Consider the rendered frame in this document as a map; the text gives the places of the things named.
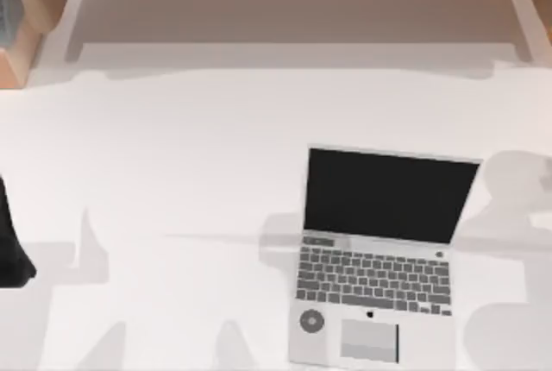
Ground silver laptop with black screen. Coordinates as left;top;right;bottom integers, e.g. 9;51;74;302
287;144;483;367

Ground grey pierced drawer inside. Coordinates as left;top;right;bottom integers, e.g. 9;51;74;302
0;0;24;49

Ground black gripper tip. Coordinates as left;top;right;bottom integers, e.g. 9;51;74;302
0;177;37;289

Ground wooden cupboard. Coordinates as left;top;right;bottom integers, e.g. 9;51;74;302
0;0;70;90

